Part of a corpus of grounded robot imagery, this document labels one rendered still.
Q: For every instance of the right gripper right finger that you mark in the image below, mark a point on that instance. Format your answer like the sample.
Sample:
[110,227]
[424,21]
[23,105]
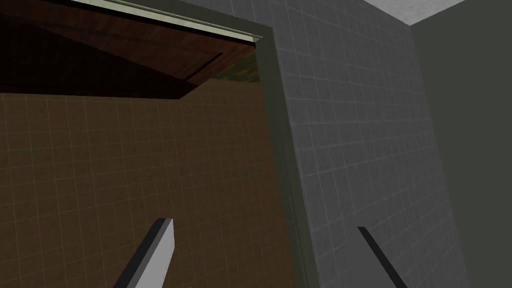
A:
[374,272]

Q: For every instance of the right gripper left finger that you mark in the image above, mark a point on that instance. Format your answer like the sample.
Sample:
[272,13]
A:
[154,260]

